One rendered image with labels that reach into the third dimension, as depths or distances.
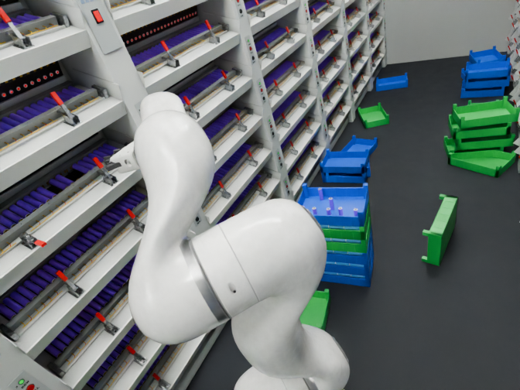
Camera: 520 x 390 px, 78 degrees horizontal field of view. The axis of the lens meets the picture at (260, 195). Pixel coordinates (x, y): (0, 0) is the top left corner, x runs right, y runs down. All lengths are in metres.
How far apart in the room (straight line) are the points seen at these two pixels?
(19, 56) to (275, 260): 0.80
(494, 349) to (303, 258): 1.32
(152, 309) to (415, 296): 1.45
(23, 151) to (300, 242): 0.78
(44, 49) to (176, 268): 0.77
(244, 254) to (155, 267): 0.09
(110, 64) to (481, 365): 1.62
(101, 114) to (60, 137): 0.14
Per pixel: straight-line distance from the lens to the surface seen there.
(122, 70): 1.11
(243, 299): 0.35
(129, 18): 1.17
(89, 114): 1.05
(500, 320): 1.69
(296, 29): 2.23
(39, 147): 0.98
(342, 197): 1.57
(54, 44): 1.02
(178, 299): 0.34
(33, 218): 1.04
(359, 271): 1.64
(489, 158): 2.56
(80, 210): 1.04
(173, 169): 0.35
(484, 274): 1.82
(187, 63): 1.30
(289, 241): 0.34
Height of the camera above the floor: 1.37
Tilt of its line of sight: 34 degrees down
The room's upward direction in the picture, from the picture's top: 18 degrees counter-clockwise
